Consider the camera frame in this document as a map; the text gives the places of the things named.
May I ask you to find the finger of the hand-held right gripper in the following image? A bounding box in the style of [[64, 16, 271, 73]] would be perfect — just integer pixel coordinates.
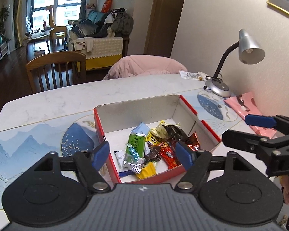
[[245, 114, 289, 136], [222, 129, 284, 161]]

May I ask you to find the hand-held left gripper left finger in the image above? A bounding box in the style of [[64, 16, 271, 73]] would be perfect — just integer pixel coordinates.
[[34, 141, 111, 194]]

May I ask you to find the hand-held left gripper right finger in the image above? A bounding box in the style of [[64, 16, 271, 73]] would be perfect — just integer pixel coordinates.
[[175, 140, 244, 194]]

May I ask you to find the red snack packet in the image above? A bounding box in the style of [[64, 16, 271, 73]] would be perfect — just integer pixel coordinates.
[[159, 142, 181, 169]]

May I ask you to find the brown-red snack packet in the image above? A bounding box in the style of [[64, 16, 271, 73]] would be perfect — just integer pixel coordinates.
[[187, 132, 201, 151]]

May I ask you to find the white milk candy packet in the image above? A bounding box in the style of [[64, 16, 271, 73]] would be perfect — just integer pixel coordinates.
[[114, 150, 128, 169]]

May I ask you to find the dark triangular chocolate packet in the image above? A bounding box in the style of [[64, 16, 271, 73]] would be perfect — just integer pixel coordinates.
[[164, 125, 191, 145]]

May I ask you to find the teal candy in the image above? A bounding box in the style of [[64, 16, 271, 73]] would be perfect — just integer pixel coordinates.
[[123, 143, 145, 174]]

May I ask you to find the pale gold star packet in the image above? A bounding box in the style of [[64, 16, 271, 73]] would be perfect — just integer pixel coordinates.
[[155, 120, 181, 139]]

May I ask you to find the yellow cartoon snack packet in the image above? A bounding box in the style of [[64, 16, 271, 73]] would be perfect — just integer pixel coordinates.
[[144, 129, 164, 147]]

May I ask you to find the green biscuit packet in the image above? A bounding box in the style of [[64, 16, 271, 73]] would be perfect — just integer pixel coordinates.
[[125, 133, 146, 160]]

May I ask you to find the light blue cookie packet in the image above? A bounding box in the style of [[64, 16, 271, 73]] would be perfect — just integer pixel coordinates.
[[131, 122, 150, 137]]

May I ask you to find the red cardboard box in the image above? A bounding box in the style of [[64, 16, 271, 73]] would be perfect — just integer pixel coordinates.
[[93, 95, 222, 185]]

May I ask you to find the person's right hand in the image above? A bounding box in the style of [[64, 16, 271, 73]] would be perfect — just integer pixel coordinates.
[[281, 174, 289, 206]]

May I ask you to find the pink plastic bag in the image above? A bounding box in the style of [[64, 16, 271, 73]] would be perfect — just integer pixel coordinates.
[[224, 91, 277, 137]]

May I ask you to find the blue mountain print table mat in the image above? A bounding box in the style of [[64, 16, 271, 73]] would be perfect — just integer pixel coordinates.
[[197, 88, 239, 130], [0, 114, 106, 210]]

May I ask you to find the silver desk lamp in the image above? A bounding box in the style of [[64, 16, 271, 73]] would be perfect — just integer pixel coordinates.
[[203, 28, 266, 98]]

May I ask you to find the cream lace sofa cover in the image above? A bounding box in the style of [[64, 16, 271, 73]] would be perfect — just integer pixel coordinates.
[[72, 37, 124, 71]]

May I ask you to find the wooden dining chair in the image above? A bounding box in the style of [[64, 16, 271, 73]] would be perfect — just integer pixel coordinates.
[[26, 50, 87, 94]]

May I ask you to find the black cushion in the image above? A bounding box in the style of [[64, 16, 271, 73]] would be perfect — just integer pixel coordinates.
[[70, 19, 99, 38]]

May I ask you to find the wooden giraffe chair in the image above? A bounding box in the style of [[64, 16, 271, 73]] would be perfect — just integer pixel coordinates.
[[45, 5, 67, 45]]

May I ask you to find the pile of dark clothes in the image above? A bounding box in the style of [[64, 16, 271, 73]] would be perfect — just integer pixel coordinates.
[[103, 8, 134, 38]]

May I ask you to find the wooden coffee table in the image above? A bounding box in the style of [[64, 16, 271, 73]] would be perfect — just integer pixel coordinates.
[[23, 26, 55, 53]]

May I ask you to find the wooden door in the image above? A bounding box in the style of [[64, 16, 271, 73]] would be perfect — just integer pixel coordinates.
[[143, 0, 189, 58]]

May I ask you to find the teal sofa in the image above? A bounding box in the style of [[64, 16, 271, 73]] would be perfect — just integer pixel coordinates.
[[67, 10, 130, 71]]

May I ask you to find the wooden television cabinet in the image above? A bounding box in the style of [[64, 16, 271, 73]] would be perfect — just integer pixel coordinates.
[[0, 41, 10, 71]]

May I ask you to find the red gift bag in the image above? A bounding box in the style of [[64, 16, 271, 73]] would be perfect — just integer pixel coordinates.
[[101, 0, 113, 13]]

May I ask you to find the white tower air conditioner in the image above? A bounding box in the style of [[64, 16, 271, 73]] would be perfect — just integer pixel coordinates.
[[3, 0, 17, 52]]

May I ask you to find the yellow grey curtain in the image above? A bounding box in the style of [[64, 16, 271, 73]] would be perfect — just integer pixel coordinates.
[[14, 0, 24, 49]]

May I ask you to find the green climbing plant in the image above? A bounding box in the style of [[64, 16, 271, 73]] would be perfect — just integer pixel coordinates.
[[0, 7, 10, 41]]

